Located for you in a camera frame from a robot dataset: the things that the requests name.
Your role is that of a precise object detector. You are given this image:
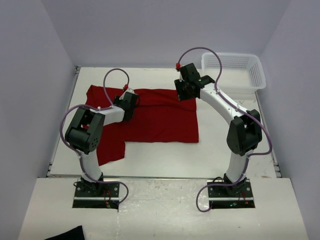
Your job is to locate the black cloth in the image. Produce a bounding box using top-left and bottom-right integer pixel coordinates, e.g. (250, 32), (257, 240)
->
(45, 225), (85, 240)

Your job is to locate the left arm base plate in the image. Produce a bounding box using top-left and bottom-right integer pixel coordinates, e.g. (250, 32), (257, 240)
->
(72, 177), (120, 210)

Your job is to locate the white plastic basket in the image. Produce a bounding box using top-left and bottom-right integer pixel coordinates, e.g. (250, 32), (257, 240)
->
(201, 52), (266, 95)

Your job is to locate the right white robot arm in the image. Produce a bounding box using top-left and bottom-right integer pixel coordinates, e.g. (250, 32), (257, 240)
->
(174, 63), (262, 197)

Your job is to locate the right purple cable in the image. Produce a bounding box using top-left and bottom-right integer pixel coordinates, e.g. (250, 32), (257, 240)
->
(196, 46), (273, 213)

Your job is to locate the red t-shirt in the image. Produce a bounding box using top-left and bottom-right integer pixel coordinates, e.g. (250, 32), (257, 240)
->
(96, 88), (199, 166)

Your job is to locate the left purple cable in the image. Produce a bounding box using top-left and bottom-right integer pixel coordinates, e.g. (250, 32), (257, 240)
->
(58, 68), (130, 206)

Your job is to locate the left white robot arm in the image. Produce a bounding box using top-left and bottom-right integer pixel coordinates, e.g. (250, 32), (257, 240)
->
(59, 88), (140, 197)

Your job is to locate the purple cable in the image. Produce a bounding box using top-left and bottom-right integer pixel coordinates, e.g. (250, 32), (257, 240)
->
(58, 68), (130, 206)
(196, 46), (273, 213)

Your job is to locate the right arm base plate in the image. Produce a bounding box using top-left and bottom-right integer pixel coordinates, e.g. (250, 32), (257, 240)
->
(207, 178), (256, 210)

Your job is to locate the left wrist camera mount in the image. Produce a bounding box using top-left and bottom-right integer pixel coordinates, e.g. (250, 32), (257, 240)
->
(119, 84), (135, 100)

